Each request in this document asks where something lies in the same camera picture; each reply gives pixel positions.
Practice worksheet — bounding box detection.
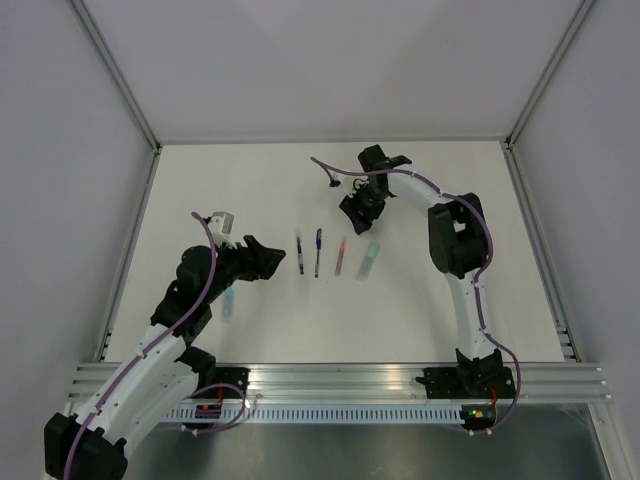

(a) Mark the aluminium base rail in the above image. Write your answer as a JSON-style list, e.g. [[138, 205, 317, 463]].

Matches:
[[69, 363, 614, 404]]

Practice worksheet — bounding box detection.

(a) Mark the pink highlighter pen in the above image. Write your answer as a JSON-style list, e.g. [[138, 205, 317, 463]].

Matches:
[[334, 237, 347, 278]]

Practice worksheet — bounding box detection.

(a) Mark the green highlighter pen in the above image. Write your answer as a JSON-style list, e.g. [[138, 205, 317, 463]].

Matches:
[[356, 252, 376, 282]]

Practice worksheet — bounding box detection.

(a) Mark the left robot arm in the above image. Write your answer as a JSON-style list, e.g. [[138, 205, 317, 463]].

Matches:
[[44, 235, 286, 479]]

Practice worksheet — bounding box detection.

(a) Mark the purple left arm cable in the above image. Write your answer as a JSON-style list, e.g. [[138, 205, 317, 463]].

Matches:
[[62, 211, 249, 480]]

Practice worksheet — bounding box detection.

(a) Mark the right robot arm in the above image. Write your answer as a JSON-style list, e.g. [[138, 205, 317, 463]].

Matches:
[[329, 145, 519, 400]]

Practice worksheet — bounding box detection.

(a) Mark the blue highlighter pen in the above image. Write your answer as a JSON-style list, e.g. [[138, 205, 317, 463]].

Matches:
[[222, 287, 235, 323]]

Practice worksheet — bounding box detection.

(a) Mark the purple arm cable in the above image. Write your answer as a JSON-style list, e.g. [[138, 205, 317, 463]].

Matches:
[[310, 156, 524, 436], [62, 211, 249, 480]]

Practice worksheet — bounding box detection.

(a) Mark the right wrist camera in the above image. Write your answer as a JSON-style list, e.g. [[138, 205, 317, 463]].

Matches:
[[329, 173, 359, 197]]

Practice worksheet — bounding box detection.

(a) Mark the white slotted cable duct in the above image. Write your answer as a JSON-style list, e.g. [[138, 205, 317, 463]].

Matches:
[[161, 402, 463, 425]]

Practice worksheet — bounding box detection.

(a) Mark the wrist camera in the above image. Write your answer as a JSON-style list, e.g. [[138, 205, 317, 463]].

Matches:
[[329, 173, 359, 197], [208, 211, 237, 249]]

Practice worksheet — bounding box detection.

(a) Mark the blue gel pen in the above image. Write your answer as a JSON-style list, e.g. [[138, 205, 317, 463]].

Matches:
[[314, 228, 323, 279]]

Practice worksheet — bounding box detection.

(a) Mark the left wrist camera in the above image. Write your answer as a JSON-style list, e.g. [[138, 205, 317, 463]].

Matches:
[[208, 211, 237, 249]]

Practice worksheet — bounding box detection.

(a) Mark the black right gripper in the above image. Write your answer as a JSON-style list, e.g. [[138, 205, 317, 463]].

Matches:
[[339, 182, 388, 235]]

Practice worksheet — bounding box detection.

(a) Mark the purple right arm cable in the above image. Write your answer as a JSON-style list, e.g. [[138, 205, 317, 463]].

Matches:
[[310, 156, 524, 436]]

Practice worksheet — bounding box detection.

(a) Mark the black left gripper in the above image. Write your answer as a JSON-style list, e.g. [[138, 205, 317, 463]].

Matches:
[[202, 235, 286, 305]]

